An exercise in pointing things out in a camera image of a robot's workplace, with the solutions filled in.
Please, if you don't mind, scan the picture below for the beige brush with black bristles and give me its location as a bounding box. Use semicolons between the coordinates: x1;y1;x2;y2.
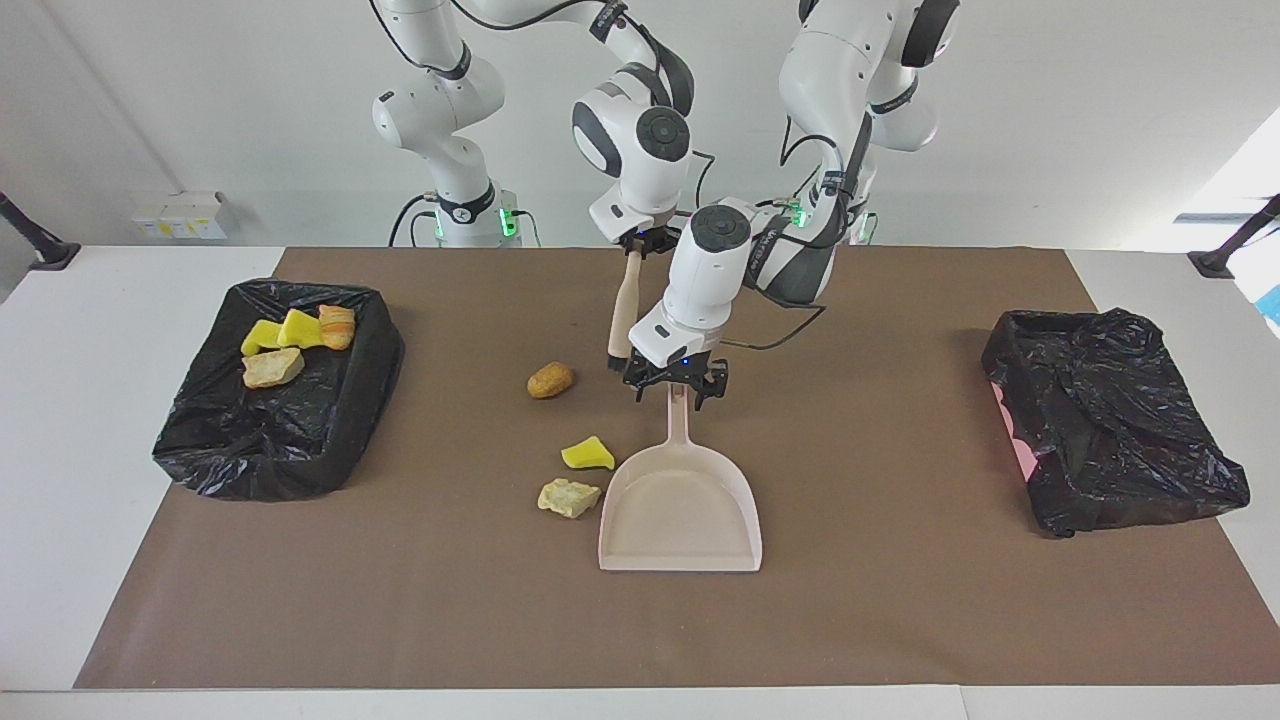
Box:
607;250;647;376

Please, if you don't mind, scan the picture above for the small yellow green sponge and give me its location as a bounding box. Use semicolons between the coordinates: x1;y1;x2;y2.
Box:
560;435;617;472

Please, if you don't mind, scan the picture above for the brown oval foam nugget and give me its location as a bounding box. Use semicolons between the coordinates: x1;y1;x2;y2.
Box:
527;361;576;400

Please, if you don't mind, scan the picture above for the tan ridged foam piece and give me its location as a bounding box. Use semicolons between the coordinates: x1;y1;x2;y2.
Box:
537;478;602;519

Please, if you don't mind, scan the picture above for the beige plastic dustpan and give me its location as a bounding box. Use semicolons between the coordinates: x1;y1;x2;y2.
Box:
598;383;764;573

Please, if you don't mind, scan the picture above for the pale beige foam chunk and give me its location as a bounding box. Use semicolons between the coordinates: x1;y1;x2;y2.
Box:
242;347;306;389

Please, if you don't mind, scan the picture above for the black bag lined pink bin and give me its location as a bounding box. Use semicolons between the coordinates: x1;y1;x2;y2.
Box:
980;307;1251;539

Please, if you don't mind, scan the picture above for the brown table mat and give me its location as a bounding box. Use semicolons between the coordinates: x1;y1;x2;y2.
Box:
75;247;1280;689

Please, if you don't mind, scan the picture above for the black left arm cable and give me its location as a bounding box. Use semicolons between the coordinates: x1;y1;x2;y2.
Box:
720;135;851;353

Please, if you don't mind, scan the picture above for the white wall socket box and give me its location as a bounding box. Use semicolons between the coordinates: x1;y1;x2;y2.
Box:
133;191;229;241

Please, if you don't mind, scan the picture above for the black camera stand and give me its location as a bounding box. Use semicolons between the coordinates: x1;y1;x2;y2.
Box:
1188;195;1280;280
0;192;83;271

